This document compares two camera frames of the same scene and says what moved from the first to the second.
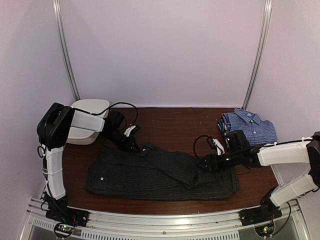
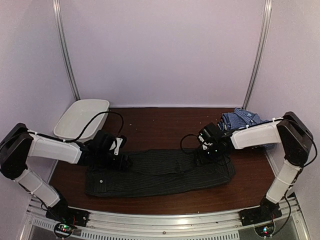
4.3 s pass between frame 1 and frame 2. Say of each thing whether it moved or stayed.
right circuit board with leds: stayed
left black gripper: moved
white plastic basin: stayed
